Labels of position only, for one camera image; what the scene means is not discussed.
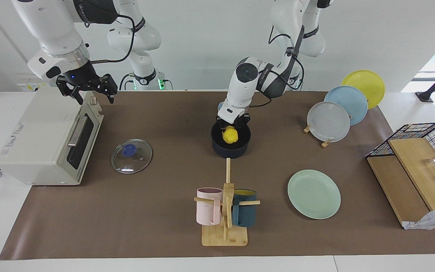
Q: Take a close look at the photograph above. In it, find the dark blue saucepan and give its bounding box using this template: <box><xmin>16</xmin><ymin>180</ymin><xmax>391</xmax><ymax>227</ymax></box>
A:
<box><xmin>211</xmin><ymin>121</ymin><xmax>251</xmax><ymax>159</ymax></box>

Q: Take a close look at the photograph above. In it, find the light blue plate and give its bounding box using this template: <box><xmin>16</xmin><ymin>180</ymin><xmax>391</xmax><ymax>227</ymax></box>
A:
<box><xmin>324</xmin><ymin>85</ymin><xmax>368</xmax><ymax>126</ymax></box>

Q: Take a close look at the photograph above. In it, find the beige toaster oven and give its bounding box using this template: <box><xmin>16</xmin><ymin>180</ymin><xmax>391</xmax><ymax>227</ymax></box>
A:
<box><xmin>0</xmin><ymin>88</ymin><xmax>105</xmax><ymax>186</ymax></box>

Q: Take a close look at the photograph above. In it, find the wooden mug tree stand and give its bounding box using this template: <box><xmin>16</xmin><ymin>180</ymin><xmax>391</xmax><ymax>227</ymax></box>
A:
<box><xmin>194</xmin><ymin>158</ymin><xmax>261</xmax><ymax>247</ymax></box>

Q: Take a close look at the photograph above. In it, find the wooden plate rack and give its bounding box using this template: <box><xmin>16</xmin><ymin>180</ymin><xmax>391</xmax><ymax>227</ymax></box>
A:
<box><xmin>303</xmin><ymin>121</ymin><xmax>333</xmax><ymax>148</ymax></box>

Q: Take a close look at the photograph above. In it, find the brown paper table mat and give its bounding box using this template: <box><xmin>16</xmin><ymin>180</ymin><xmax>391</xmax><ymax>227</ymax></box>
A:
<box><xmin>0</xmin><ymin>91</ymin><xmax>435</xmax><ymax>260</ymax></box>

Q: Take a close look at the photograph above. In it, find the dark teal mug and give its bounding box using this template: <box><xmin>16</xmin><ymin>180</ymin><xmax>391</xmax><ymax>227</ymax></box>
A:
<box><xmin>232</xmin><ymin>189</ymin><xmax>258</xmax><ymax>228</ymax></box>

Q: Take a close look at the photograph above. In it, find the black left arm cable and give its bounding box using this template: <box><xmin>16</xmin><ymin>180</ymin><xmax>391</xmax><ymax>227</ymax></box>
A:
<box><xmin>248</xmin><ymin>25</ymin><xmax>305</xmax><ymax>110</ymax></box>

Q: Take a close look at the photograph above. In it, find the grey plate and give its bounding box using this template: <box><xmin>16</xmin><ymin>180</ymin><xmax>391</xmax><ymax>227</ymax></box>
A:
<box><xmin>307</xmin><ymin>101</ymin><xmax>351</xmax><ymax>143</ymax></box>

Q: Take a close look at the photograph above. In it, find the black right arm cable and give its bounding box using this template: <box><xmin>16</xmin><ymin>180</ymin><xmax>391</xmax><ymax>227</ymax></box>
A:
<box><xmin>85</xmin><ymin>11</ymin><xmax>138</xmax><ymax>65</ymax></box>

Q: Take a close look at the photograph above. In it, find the glass lid with blue knob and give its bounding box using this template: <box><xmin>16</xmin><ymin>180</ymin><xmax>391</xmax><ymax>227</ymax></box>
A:
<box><xmin>111</xmin><ymin>139</ymin><xmax>153</xmax><ymax>175</ymax></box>

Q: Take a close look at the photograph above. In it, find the white power strip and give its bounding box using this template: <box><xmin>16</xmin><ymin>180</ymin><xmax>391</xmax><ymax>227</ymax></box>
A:
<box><xmin>17</xmin><ymin>83</ymin><xmax>50</xmax><ymax>92</ymax></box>

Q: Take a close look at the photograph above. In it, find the pink ribbed mug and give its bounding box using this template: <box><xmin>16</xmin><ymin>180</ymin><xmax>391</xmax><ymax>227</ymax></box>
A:
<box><xmin>196</xmin><ymin>187</ymin><xmax>224</xmax><ymax>226</ymax></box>

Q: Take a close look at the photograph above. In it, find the yellow plate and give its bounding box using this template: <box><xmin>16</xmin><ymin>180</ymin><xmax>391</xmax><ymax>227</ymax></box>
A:
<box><xmin>341</xmin><ymin>70</ymin><xmax>386</xmax><ymax>110</ymax></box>

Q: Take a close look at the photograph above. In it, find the patterned plastic bag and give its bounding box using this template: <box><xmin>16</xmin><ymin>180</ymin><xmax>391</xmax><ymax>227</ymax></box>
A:
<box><xmin>403</xmin><ymin>206</ymin><xmax>435</xmax><ymax>230</ymax></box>

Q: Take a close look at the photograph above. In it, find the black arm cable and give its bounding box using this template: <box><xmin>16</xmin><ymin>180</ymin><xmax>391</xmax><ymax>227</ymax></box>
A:
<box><xmin>248</xmin><ymin>25</ymin><xmax>305</xmax><ymax>110</ymax></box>
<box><xmin>85</xmin><ymin>11</ymin><xmax>138</xmax><ymax>65</ymax></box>

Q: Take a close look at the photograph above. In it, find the yellow lemon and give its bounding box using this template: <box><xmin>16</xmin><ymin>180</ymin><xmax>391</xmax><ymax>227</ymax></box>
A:
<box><xmin>222</xmin><ymin>128</ymin><xmax>239</xmax><ymax>145</ymax></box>

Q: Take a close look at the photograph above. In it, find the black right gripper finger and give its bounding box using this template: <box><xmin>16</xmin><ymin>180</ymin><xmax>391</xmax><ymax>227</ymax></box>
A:
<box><xmin>56</xmin><ymin>76</ymin><xmax>84</xmax><ymax>105</ymax></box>
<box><xmin>95</xmin><ymin>74</ymin><xmax>118</xmax><ymax>104</ymax></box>

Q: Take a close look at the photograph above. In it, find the wooden shelf with wire frame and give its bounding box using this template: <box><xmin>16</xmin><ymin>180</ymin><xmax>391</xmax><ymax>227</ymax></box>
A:
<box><xmin>366</xmin><ymin>122</ymin><xmax>435</xmax><ymax>227</ymax></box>

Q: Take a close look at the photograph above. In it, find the light green plate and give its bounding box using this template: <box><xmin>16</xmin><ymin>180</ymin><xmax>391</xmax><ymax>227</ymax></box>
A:
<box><xmin>287</xmin><ymin>169</ymin><xmax>341</xmax><ymax>220</ymax></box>

